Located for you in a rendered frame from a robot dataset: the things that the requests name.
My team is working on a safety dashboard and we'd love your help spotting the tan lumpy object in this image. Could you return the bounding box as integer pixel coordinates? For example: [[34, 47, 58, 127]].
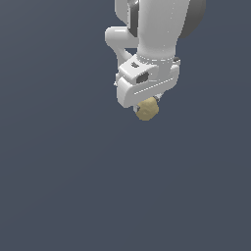
[[135, 96, 161, 122]]

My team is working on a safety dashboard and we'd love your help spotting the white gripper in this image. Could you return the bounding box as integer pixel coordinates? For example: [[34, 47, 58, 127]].
[[114, 54, 181, 109]]

